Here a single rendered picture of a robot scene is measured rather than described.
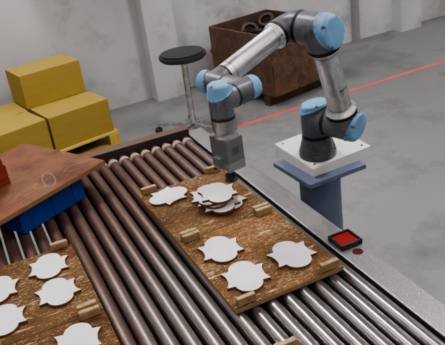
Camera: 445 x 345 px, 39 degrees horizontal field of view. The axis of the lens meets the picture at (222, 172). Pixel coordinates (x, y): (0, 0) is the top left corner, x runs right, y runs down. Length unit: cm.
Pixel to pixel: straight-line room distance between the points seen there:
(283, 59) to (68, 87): 186
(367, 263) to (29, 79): 398
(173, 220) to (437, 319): 94
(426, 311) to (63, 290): 102
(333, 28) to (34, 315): 128
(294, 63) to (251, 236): 385
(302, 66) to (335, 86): 357
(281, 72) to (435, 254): 264
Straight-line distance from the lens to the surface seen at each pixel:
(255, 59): 210
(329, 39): 213
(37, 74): 544
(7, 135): 503
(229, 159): 190
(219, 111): 185
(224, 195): 218
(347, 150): 259
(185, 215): 220
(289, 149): 263
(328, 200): 260
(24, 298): 199
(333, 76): 225
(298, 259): 188
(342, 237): 200
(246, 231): 206
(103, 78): 626
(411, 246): 365
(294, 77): 579
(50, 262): 210
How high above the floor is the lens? 200
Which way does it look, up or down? 26 degrees down
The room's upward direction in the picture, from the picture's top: 8 degrees counter-clockwise
